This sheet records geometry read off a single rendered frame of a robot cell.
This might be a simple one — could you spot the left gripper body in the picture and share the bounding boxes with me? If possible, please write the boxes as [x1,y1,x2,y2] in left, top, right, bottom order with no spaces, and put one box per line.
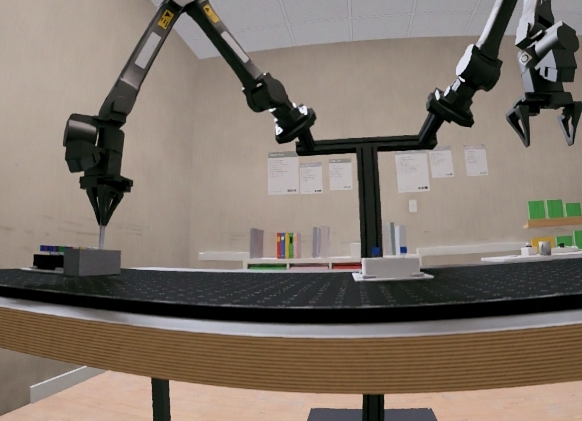
[505,92,582,117]

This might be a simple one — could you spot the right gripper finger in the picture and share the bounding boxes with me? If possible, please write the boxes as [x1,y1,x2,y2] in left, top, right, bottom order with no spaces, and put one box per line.
[86,188,112,226]
[97,187,124,226]

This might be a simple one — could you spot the black vial rack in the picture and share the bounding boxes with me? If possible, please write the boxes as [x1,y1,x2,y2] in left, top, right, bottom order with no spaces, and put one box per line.
[33,254,64,271]

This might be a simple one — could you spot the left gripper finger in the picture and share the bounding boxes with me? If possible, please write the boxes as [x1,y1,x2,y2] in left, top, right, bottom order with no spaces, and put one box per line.
[557,104,582,146]
[506,105,530,147]

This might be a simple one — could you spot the metal forceps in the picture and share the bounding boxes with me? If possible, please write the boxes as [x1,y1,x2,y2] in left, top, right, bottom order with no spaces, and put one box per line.
[99,219,105,249]

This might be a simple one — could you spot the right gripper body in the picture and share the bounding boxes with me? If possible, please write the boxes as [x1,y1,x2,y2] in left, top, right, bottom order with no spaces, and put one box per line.
[79,155,134,193]

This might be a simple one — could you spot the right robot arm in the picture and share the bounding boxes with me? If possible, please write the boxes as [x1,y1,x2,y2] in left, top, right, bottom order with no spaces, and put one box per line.
[63,0,310,176]

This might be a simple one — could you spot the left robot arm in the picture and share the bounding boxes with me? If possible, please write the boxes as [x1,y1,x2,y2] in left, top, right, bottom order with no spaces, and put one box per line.
[435,0,579,121]

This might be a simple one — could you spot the white rectangular tube rack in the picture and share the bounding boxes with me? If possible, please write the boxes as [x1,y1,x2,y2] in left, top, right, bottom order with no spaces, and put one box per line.
[362,257,420,278]

